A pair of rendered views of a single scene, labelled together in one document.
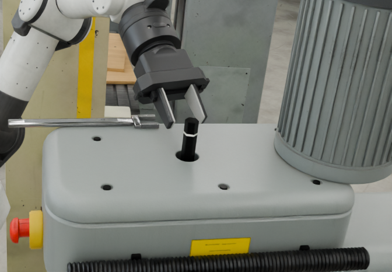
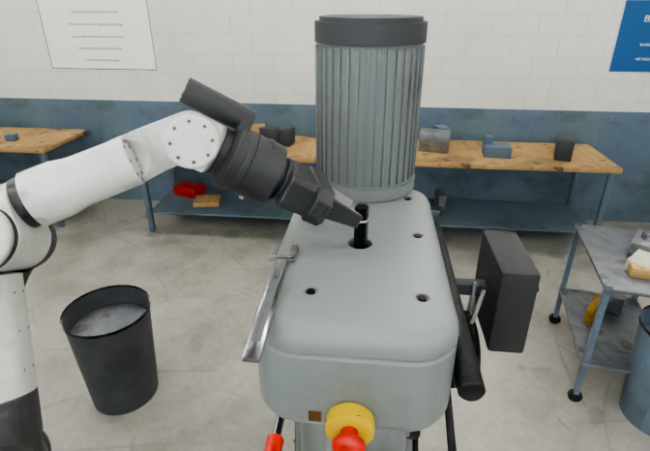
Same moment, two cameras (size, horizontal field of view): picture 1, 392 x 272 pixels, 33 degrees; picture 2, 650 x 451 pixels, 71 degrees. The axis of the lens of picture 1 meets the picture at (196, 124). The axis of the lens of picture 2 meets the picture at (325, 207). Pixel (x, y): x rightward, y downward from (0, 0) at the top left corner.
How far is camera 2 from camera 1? 96 cm
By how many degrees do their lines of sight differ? 61
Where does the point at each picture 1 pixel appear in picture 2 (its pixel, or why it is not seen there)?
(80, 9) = (96, 195)
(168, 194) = (433, 263)
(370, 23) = (419, 58)
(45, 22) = (21, 252)
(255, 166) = (383, 216)
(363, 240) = not seen: hidden behind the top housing
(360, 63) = (416, 93)
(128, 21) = (247, 154)
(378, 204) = not seen: hidden behind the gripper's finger
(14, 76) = (16, 363)
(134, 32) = (265, 162)
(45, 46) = (21, 291)
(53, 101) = not seen: outside the picture
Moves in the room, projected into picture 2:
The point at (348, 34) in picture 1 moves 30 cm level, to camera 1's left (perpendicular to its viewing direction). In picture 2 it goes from (413, 73) to (357, 108)
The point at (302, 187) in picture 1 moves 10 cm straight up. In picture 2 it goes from (416, 204) to (421, 153)
